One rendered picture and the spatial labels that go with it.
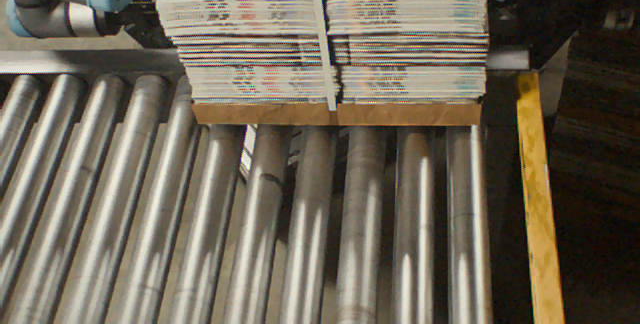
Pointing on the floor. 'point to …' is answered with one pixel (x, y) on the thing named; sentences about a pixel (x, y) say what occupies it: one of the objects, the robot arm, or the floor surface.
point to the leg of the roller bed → (498, 181)
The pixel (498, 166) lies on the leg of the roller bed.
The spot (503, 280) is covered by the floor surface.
